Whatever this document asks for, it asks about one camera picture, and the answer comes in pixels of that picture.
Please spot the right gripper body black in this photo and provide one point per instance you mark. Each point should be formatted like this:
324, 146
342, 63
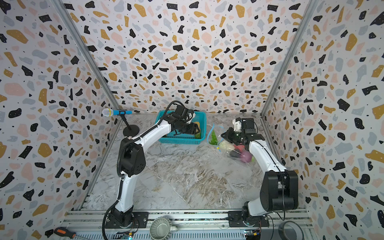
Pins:
229, 135

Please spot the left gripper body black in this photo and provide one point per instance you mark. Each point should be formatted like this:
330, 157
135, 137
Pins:
187, 128

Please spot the red toy pepper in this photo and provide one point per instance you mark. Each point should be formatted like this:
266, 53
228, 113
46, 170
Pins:
239, 148

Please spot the teal plastic basket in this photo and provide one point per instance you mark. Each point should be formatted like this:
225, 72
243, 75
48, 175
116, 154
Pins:
201, 119

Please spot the purple toy onion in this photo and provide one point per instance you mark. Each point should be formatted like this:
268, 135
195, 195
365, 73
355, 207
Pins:
246, 157

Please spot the clear zip top bag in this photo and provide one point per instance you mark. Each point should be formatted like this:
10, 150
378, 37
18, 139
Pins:
219, 129

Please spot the green toy leaf vegetable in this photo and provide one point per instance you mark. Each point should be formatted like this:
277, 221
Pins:
213, 138

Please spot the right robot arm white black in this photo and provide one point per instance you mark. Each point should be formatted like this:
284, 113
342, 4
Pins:
279, 189

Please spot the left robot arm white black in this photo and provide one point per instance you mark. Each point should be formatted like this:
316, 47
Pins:
131, 158

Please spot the grey tape roll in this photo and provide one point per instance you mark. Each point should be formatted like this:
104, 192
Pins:
290, 230

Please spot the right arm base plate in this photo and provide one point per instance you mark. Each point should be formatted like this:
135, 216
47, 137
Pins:
238, 219

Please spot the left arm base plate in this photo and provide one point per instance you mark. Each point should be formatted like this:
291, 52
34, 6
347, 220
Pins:
128, 220

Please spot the aluminium rail frame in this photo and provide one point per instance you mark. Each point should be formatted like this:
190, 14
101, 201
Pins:
192, 224

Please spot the orange handled screwdriver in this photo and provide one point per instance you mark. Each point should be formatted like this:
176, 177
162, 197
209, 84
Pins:
64, 232

